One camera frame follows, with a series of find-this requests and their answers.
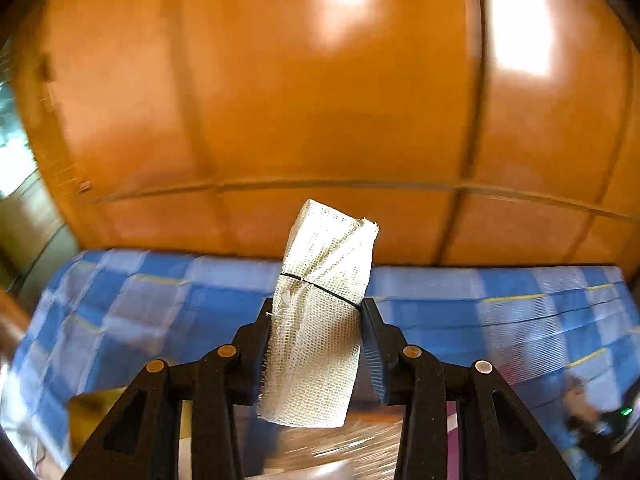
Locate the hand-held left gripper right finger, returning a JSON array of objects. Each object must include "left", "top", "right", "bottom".
[{"left": 360, "top": 298, "right": 573, "bottom": 480}]

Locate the purple cardboard box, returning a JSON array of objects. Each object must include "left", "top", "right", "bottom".
[{"left": 444, "top": 400, "right": 463, "bottom": 461}]

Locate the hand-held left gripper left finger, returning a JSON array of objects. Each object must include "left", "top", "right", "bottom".
[{"left": 62, "top": 298, "right": 274, "bottom": 480}]

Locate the blue plaid bedsheet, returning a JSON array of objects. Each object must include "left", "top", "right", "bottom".
[{"left": 0, "top": 247, "right": 640, "bottom": 480}]

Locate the wooden wardrobe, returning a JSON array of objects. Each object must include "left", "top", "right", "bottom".
[{"left": 0, "top": 0, "right": 640, "bottom": 271}]

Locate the beige gauze cloth bundle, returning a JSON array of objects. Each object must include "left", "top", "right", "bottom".
[{"left": 256, "top": 199, "right": 380, "bottom": 430}]

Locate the gold bag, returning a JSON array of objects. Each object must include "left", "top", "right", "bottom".
[{"left": 67, "top": 386, "right": 132, "bottom": 466}]

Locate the silver embossed tissue box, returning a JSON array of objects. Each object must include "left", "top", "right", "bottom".
[{"left": 245, "top": 400, "right": 406, "bottom": 480}]

